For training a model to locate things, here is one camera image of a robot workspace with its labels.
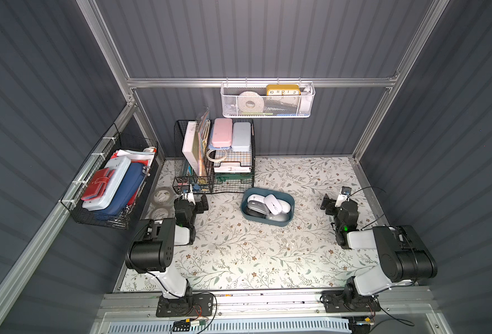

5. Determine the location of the teal plastic storage box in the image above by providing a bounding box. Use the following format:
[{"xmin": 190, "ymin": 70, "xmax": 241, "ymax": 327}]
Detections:
[{"xmin": 240, "ymin": 187, "xmax": 295, "ymax": 227}]

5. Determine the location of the silver wireless mouse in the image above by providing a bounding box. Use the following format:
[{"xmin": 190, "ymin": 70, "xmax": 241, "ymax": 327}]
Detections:
[{"xmin": 247, "ymin": 200, "xmax": 270, "ymax": 217}]

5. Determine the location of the white wireless mouse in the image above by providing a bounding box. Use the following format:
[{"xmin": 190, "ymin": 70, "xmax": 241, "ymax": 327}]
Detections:
[{"xmin": 264, "ymin": 194, "xmax": 283, "ymax": 215}]

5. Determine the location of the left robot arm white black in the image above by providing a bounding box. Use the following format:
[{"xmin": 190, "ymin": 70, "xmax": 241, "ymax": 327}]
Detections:
[{"xmin": 125, "ymin": 195, "xmax": 209, "ymax": 303}]

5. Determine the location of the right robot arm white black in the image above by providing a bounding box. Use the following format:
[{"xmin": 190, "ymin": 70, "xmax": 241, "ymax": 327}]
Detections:
[{"xmin": 320, "ymin": 192, "xmax": 438, "ymax": 308}]

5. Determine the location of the white ergonomic mouse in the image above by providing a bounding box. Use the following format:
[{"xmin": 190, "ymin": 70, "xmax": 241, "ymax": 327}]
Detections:
[{"xmin": 278, "ymin": 199, "xmax": 292, "ymax": 214}]

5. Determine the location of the silver ergonomic mouse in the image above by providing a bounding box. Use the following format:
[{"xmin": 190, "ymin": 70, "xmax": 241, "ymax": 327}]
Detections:
[{"xmin": 266, "ymin": 212, "xmax": 289, "ymax": 223}]

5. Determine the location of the clear tape roll upper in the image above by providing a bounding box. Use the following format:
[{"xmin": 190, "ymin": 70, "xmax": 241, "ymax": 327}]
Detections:
[{"xmin": 151, "ymin": 186, "xmax": 176, "ymax": 206}]

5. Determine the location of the clear tape roll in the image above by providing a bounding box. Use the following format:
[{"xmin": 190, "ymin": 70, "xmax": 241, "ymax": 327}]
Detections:
[
  {"xmin": 148, "ymin": 207, "xmax": 173, "ymax": 221},
  {"xmin": 151, "ymin": 186, "xmax": 176, "ymax": 206}
]

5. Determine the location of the clear tape roll lower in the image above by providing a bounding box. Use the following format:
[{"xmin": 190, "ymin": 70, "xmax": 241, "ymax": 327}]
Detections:
[{"xmin": 148, "ymin": 207, "xmax": 173, "ymax": 221}]

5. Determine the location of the tape roll on organizer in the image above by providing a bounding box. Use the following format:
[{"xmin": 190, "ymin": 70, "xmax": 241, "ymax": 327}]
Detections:
[{"xmin": 206, "ymin": 149, "xmax": 228, "ymax": 163}]

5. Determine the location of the white book upright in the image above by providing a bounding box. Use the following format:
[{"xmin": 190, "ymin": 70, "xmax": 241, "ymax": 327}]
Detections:
[{"xmin": 182, "ymin": 121, "xmax": 199, "ymax": 175}]

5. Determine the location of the navy blue pouch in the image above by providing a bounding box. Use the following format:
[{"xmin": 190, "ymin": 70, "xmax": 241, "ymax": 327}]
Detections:
[{"xmin": 94, "ymin": 162, "xmax": 146, "ymax": 221}]

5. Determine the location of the pink pencil case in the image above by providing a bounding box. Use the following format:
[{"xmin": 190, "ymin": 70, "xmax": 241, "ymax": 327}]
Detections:
[{"xmin": 211, "ymin": 118, "xmax": 233, "ymax": 148}]

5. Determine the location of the light blue pencil case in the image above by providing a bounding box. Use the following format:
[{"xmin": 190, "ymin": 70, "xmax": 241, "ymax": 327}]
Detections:
[{"xmin": 231, "ymin": 122, "xmax": 251, "ymax": 153}]

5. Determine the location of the white plastic case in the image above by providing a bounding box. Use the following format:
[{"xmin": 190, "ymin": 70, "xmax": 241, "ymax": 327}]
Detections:
[{"xmin": 81, "ymin": 156, "xmax": 131, "ymax": 211}]

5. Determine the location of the red wallet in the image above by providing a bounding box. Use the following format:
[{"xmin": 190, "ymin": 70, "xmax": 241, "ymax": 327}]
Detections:
[{"xmin": 81, "ymin": 168, "xmax": 114, "ymax": 201}]

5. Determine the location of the white tape roll in basket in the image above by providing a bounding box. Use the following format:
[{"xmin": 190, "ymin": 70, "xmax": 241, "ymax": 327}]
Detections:
[{"xmin": 237, "ymin": 91, "xmax": 265, "ymax": 114}]

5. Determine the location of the yellow clock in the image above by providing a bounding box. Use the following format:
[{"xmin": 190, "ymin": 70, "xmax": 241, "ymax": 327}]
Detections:
[{"xmin": 266, "ymin": 84, "xmax": 301, "ymax": 96}]

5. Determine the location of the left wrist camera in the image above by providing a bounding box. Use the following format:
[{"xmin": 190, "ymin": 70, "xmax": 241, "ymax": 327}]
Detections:
[{"xmin": 180, "ymin": 189, "xmax": 196, "ymax": 205}]

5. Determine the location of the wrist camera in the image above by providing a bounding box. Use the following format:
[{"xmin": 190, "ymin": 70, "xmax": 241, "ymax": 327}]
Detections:
[
  {"xmin": 180, "ymin": 189, "xmax": 196, "ymax": 205},
  {"xmin": 336, "ymin": 186, "xmax": 352, "ymax": 207}
]

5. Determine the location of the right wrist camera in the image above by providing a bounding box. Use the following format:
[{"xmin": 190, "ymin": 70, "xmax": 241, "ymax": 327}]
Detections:
[{"xmin": 336, "ymin": 186, "xmax": 352, "ymax": 207}]

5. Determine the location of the black wire desk organizer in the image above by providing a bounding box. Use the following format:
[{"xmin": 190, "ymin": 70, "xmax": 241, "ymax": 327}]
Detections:
[{"xmin": 173, "ymin": 119, "xmax": 256, "ymax": 194}]

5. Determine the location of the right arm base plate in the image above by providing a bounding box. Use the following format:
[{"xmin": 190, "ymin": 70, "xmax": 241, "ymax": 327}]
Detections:
[{"xmin": 320, "ymin": 290, "xmax": 381, "ymax": 314}]

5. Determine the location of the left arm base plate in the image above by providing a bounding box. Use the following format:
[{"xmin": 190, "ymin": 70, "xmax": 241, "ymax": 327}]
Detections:
[{"xmin": 155, "ymin": 293, "xmax": 217, "ymax": 318}]

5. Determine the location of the white wire wall basket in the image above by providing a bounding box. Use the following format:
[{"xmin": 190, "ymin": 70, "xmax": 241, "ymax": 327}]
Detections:
[{"xmin": 220, "ymin": 80, "xmax": 316, "ymax": 118}]

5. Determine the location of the black wire side basket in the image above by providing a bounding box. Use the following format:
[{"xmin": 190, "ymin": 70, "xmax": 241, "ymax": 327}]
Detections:
[{"xmin": 60, "ymin": 125, "xmax": 158, "ymax": 230}]

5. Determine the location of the aluminium front rail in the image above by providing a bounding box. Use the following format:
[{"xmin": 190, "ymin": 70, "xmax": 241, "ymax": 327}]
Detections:
[{"xmin": 90, "ymin": 286, "xmax": 453, "ymax": 333}]

